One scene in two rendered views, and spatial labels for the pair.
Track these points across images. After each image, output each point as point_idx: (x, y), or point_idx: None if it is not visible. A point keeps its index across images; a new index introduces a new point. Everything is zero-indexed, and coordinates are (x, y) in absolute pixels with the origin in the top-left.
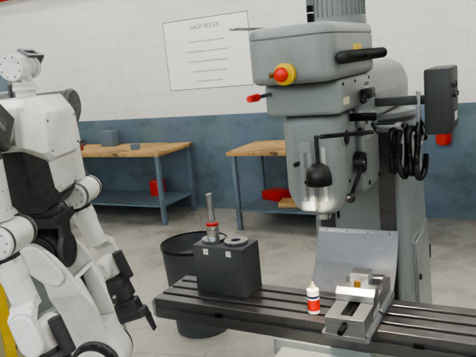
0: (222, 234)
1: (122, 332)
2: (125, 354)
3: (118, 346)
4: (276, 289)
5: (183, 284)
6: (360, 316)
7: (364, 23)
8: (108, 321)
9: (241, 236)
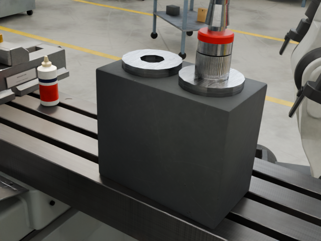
0: (187, 80)
1: (304, 50)
2: (292, 61)
3: (298, 48)
4: (74, 158)
5: (300, 226)
6: (27, 43)
7: None
8: (314, 24)
9: (134, 63)
